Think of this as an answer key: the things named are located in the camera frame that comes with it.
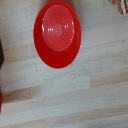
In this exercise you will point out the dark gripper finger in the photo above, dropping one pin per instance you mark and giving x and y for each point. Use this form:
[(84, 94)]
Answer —
[(1, 53)]

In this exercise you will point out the red plastic shopping basket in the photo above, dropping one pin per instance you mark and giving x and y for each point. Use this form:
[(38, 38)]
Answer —
[(0, 100)]

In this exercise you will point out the orange-red plastic bowl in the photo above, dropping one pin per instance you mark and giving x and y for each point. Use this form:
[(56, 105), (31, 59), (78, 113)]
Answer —
[(57, 33)]

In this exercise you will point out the colourful patterned cardboard box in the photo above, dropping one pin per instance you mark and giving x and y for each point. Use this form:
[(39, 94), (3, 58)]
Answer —
[(122, 5)]

